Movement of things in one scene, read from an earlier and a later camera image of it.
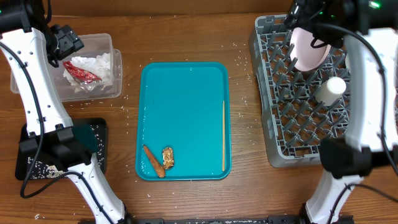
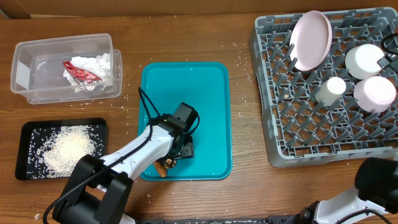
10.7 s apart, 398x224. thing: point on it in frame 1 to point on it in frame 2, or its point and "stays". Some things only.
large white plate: x=303 y=56 stays
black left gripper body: x=61 y=44 to x=186 y=151
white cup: x=331 y=91 stays
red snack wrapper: x=82 y=75 stays
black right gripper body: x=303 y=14 to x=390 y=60
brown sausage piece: x=159 y=168 stays
